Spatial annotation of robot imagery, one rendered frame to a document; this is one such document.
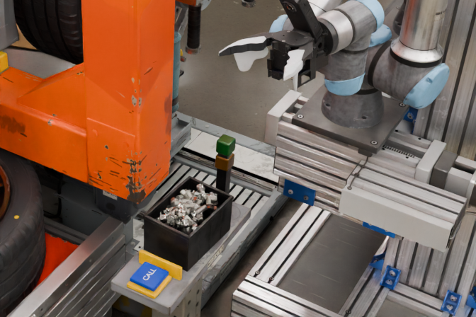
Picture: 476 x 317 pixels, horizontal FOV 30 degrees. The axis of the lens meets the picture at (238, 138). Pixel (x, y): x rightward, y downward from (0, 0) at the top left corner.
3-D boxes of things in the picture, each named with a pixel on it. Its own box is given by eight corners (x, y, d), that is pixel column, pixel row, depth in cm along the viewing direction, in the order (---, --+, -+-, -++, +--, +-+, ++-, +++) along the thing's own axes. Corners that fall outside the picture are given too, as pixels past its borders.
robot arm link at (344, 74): (326, 67, 186) (333, 20, 180) (369, 89, 180) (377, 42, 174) (302, 81, 181) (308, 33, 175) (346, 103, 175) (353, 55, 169)
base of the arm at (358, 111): (392, 106, 220) (399, 72, 214) (369, 135, 209) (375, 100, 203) (336, 87, 226) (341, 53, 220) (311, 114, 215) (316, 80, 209)
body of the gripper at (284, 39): (296, 90, 158) (338, 66, 165) (296, 45, 153) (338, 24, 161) (263, 77, 162) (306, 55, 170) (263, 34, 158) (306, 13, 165)
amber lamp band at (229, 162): (221, 160, 239) (222, 148, 236) (234, 165, 237) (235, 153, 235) (214, 168, 236) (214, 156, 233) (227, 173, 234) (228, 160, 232)
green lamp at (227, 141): (222, 145, 236) (223, 132, 233) (235, 150, 234) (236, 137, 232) (214, 152, 233) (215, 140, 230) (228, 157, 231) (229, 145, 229)
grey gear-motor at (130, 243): (56, 186, 301) (50, 100, 281) (161, 231, 287) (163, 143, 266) (22, 216, 288) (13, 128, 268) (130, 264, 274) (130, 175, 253)
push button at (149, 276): (144, 267, 220) (144, 260, 219) (168, 277, 217) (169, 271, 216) (129, 284, 215) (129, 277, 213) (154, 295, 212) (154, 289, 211)
